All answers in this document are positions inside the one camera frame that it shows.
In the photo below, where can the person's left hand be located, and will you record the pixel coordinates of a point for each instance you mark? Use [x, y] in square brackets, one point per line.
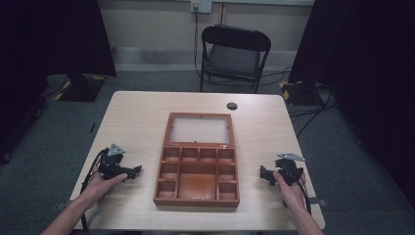
[101, 186]

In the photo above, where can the grey table bracket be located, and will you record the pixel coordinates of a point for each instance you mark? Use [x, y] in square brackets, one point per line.
[318, 201]

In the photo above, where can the black curtain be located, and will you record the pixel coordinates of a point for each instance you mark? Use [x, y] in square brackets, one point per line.
[42, 65]
[368, 81]

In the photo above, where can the black stand base striped tape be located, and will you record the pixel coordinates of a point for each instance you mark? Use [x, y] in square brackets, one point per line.
[81, 89]
[298, 93]

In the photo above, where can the white wall outlet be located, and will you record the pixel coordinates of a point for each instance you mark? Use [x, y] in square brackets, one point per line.
[201, 6]

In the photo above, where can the wooden compartment box with lid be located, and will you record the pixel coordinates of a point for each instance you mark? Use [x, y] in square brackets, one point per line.
[199, 169]

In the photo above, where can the black table grommet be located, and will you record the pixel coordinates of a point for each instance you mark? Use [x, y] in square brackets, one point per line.
[232, 106]

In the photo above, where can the black folding chair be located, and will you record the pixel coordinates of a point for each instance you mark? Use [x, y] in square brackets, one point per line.
[233, 58]

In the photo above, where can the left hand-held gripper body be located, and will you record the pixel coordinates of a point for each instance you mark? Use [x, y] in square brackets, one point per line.
[111, 164]

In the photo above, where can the person's right hand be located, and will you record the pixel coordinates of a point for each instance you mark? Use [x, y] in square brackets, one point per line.
[290, 192]

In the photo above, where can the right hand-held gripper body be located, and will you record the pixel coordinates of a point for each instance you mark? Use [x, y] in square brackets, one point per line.
[288, 169]

